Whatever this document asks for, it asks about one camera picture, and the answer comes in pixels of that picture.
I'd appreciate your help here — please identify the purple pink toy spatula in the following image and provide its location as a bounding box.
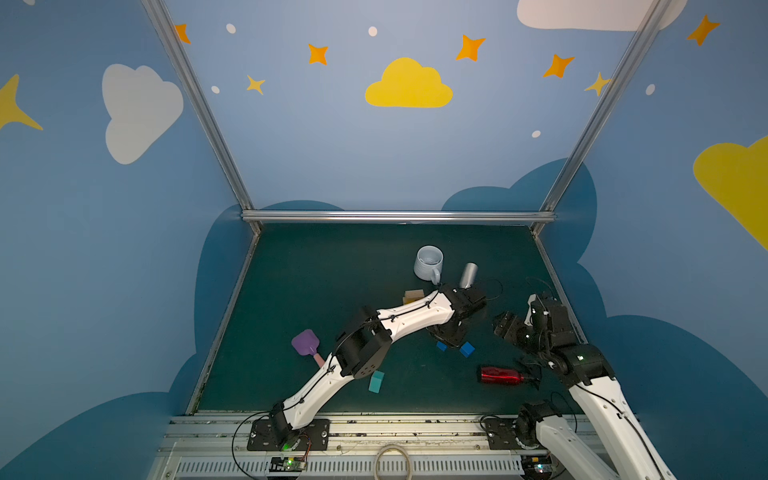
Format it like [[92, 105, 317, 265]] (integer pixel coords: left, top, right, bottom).
[[291, 329, 325, 368]]

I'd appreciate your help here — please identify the aluminium left corner post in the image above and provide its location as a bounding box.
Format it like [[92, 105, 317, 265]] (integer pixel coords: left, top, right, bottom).
[[141, 0, 253, 214]]

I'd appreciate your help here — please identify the light blue ceramic mug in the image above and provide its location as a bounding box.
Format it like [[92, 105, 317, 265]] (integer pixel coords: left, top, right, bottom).
[[413, 245, 444, 286]]

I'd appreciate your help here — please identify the left green circuit board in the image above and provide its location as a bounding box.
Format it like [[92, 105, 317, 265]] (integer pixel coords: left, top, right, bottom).
[[268, 457, 307, 474]]

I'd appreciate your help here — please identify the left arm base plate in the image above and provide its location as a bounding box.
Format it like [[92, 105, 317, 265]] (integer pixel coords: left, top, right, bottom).
[[246, 419, 330, 451]]

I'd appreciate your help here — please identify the aluminium right corner post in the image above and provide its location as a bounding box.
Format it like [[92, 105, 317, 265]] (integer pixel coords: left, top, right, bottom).
[[531, 0, 673, 239]]

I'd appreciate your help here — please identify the silver spray bottle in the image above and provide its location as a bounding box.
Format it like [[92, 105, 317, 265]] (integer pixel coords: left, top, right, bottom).
[[459, 262, 478, 289]]

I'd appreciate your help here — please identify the right green circuit board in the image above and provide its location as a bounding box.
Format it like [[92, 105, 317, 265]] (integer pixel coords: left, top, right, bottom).
[[520, 456, 554, 480]]

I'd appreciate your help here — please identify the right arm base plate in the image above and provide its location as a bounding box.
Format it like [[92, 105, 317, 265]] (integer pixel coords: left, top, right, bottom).
[[479, 415, 562, 450]]

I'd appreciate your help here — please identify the tan wood block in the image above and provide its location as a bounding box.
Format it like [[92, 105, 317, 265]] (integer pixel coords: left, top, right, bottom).
[[403, 289, 425, 305]]

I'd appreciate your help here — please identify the red spray bottle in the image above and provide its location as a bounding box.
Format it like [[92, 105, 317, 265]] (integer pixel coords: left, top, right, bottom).
[[477, 359, 543, 389]]

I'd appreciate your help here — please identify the green circuit board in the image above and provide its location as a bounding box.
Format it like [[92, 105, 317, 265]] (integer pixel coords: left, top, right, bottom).
[[268, 457, 307, 474], [520, 456, 554, 480]]

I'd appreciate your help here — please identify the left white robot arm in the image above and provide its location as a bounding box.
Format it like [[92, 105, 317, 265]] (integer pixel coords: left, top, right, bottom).
[[269, 286, 487, 449]]

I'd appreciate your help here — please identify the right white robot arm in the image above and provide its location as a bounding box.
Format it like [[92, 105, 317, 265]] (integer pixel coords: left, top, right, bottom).
[[494, 294, 675, 479]]

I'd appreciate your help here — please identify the beige cable loop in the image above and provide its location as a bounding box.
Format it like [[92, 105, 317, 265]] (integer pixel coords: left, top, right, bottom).
[[373, 442, 415, 480]]

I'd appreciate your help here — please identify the aluminium corner post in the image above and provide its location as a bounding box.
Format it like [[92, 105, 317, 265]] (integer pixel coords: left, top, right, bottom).
[[141, 0, 253, 214], [531, 0, 673, 239]]

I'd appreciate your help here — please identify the front aluminium rail base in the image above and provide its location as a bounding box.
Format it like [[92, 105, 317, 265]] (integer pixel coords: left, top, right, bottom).
[[148, 413, 611, 479]]

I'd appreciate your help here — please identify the aluminium back frame rail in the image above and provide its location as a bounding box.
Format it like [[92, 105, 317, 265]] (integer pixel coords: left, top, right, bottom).
[[241, 210, 556, 224]]

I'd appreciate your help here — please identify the teal block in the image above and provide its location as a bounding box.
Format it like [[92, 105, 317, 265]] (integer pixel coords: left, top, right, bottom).
[[368, 371, 385, 394]]

